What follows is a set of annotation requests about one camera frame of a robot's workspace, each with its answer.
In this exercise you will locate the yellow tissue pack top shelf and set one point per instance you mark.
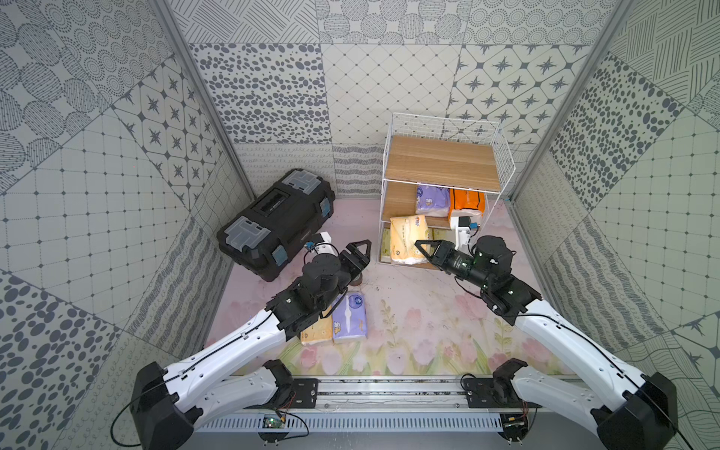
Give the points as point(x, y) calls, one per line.
point(319, 333)

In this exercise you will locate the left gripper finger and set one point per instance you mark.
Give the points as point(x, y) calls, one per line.
point(365, 259)
point(363, 246)

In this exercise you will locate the green tissue pack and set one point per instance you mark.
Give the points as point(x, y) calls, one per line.
point(462, 236)
point(385, 252)

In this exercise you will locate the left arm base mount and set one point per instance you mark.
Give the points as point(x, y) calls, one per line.
point(298, 392)

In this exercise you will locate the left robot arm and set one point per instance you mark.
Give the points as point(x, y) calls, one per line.
point(169, 403)

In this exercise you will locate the purple tissue pack shelf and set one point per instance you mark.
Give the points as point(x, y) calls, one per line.
point(350, 322)
point(432, 201)

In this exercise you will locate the green tissue pack left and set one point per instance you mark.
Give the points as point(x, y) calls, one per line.
point(385, 252)

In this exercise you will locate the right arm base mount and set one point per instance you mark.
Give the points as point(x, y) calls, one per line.
point(496, 391)

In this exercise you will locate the white wire wooden shelf rack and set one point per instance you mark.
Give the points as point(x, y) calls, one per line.
point(451, 153)

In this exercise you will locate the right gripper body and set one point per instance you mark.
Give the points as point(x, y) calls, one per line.
point(457, 263)

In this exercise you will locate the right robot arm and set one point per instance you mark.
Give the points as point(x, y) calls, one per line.
point(619, 404)

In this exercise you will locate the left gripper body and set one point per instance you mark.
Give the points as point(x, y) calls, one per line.
point(349, 260)

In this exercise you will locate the yellow tissue pack shelf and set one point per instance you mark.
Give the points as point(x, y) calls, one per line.
point(319, 333)
point(404, 233)

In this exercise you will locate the purple tissue pack top shelf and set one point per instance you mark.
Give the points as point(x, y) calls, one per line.
point(350, 322)

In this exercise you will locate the black plastic toolbox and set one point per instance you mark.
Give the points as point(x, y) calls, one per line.
point(265, 236)

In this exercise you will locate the green tissue pack right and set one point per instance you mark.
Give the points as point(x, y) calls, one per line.
point(462, 236)

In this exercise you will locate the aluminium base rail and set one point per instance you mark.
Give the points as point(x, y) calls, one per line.
point(360, 395)

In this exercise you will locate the orange tissue pack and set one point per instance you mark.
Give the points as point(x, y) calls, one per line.
point(467, 203)

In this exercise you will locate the green circuit board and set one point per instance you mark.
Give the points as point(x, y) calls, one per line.
point(271, 421)

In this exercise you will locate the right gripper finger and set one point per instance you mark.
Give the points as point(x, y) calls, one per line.
point(429, 243)
point(434, 254)

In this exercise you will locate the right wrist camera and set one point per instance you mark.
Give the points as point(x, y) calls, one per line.
point(466, 221)

